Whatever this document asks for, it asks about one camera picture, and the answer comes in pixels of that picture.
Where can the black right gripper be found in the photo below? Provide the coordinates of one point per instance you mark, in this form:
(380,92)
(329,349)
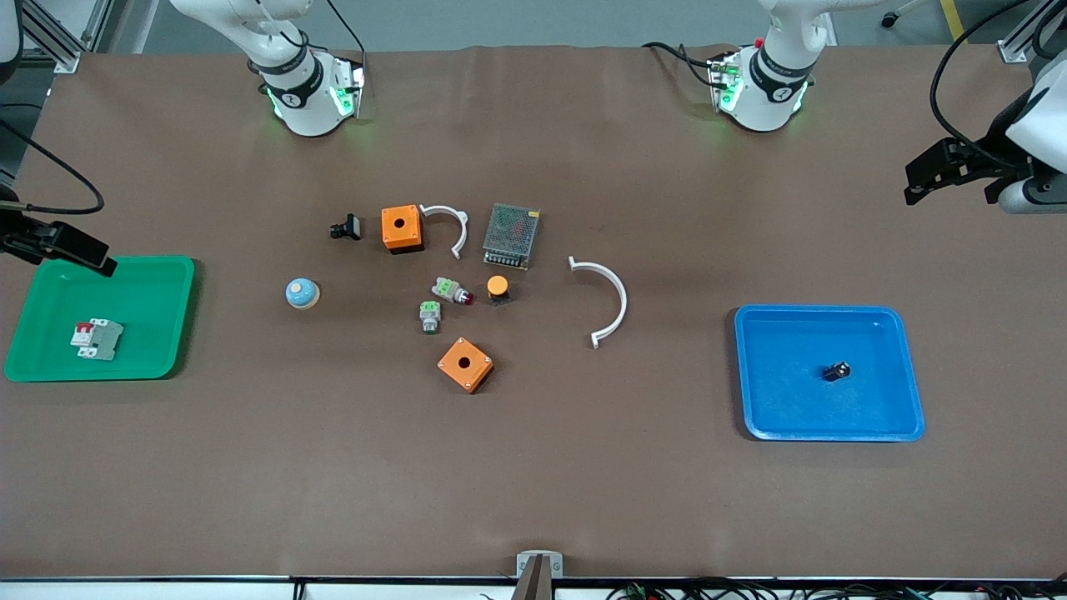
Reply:
(18,236)

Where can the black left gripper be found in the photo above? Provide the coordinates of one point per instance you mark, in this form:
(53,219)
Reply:
(989,162)

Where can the white red circuit breaker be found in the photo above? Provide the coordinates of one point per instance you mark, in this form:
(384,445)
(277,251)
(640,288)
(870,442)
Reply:
(100,340)

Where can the dark brown cylindrical capacitor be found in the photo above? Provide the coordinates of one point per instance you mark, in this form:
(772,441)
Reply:
(836,372)

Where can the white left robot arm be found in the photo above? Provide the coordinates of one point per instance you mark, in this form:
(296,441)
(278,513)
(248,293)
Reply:
(771,96)

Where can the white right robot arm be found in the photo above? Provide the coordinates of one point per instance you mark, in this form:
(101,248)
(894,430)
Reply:
(304,100)

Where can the green plastic tray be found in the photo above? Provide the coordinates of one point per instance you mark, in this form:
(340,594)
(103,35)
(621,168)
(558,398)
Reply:
(150,300)

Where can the blue dome button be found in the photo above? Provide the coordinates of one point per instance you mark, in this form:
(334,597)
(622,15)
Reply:
(301,292)

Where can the blue plastic tray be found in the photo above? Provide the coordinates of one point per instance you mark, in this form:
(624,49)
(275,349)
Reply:
(792,400)

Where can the small black connector part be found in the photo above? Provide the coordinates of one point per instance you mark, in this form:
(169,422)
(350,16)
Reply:
(348,227)

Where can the large white arc clamp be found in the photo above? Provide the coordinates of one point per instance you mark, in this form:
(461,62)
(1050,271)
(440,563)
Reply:
(621,296)

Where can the red indicator lamp green body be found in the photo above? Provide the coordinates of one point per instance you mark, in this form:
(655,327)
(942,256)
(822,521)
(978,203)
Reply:
(448,289)

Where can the small white arc clamp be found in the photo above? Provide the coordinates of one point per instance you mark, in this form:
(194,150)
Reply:
(459,223)

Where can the orange knob black base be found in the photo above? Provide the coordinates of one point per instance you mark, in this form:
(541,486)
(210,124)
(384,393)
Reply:
(498,287)

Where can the metal mesh power supply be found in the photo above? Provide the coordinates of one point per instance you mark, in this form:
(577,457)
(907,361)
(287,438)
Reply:
(511,236)

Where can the aluminium frame profile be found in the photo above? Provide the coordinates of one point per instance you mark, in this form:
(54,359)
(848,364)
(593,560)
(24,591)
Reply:
(54,37)
(1024,37)

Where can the orange push-button enclosure box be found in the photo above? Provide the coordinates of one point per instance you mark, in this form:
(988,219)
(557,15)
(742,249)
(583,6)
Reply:
(467,367)
(403,235)

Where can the green grey push-button switch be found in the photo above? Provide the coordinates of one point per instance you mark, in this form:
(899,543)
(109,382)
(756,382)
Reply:
(430,317)

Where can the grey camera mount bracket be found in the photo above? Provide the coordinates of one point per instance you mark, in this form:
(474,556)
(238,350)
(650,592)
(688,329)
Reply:
(539,567)

